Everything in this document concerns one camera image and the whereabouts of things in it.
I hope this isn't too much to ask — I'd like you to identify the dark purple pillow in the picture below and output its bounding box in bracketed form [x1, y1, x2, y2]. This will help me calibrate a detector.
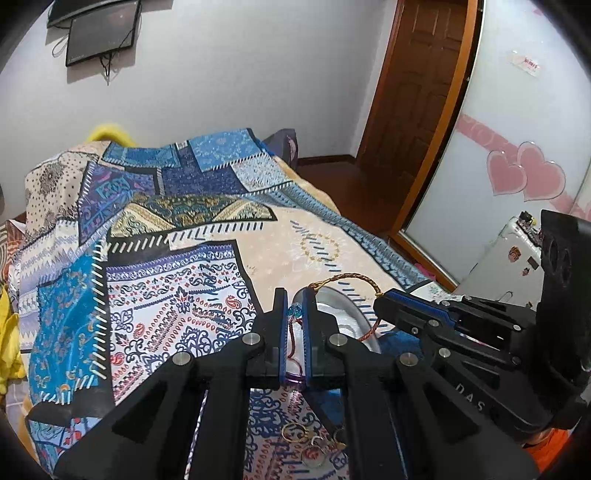
[261, 128, 300, 169]

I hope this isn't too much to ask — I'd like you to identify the white appliance with stickers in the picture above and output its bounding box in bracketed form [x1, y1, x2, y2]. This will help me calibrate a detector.
[455, 211, 546, 308]

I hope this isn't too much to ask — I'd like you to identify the wardrobe door with pink hearts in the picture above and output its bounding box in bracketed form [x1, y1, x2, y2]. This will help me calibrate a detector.
[387, 0, 591, 292]

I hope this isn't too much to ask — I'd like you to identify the yellow cloth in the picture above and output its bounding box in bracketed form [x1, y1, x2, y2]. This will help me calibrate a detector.
[0, 284, 26, 407]

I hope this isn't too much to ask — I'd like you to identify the black hanging cable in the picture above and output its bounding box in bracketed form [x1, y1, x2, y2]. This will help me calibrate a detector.
[51, 28, 122, 86]

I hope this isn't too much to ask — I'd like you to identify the brown wooden door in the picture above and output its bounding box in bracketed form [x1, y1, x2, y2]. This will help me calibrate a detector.
[356, 0, 471, 232]

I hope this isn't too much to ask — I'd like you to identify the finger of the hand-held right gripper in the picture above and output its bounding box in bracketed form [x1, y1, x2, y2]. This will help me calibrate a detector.
[373, 296, 511, 370]
[385, 289, 536, 344]

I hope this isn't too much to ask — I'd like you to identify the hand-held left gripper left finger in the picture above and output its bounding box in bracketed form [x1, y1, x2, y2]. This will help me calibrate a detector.
[53, 288, 289, 480]

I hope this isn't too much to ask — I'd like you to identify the silver metal dish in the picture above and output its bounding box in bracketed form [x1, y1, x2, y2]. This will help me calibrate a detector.
[293, 285, 385, 355]

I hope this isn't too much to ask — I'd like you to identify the brown braided cord bracelet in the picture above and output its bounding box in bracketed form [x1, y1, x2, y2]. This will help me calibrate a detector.
[308, 273, 384, 343]

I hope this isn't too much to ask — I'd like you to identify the black wall television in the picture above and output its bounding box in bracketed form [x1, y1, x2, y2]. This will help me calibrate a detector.
[46, 0, 139, 29]

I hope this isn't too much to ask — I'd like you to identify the yellow pillow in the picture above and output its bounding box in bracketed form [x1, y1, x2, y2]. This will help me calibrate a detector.
[88, 123, 139, 147]

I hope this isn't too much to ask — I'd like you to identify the turquoise beaded red string bracelet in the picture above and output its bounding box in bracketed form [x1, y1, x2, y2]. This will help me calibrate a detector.
[287, 302, 306, 376]

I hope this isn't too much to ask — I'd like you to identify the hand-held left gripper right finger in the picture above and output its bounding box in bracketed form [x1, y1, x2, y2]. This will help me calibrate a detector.
[302, 288, 539, 480]

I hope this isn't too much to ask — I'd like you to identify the patchwork printed blanket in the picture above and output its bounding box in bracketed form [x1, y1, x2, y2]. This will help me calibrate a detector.
[8, 127, 444, 480]

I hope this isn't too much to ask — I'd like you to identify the black framed wall panel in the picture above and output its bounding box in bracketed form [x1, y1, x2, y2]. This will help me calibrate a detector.
[65, 0, 142, 68]

